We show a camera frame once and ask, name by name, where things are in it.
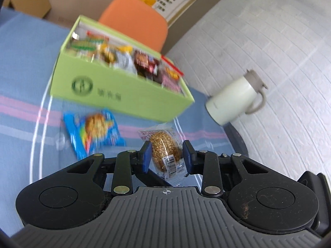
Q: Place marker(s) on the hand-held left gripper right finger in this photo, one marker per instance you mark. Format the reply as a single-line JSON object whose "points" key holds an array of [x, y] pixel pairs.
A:
{"points": [[188, 156]]}

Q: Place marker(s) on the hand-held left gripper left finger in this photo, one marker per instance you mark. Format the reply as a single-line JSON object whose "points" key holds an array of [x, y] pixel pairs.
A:
{"points": [[146, 157]]}

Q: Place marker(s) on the clear round pastry packet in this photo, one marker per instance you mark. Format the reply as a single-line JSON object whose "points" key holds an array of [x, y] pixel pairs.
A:
{"points": [[165, 144]]}

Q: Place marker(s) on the blue cookie packet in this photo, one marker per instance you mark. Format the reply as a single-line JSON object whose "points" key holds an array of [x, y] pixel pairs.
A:
{"points": [[95, 126]]}

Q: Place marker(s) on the green cardboard box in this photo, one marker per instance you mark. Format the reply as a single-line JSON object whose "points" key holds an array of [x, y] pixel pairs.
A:
{"points": [[116, 90]]}

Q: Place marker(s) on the pile of assorted snack packets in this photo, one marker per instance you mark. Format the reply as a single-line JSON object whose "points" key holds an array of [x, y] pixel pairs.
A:
{"points": [[124, 59]]}

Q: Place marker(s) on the white thermos jug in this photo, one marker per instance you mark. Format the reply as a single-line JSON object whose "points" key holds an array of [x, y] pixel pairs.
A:
{"points": [[232, 95]]}

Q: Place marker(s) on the orange chair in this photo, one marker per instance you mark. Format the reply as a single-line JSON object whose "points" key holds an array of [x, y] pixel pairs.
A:
{"points": [[134, 13]]}

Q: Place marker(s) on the blue striped tablecloth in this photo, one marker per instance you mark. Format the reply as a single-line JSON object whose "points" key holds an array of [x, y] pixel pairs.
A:
{"points": [[25, 69]]}

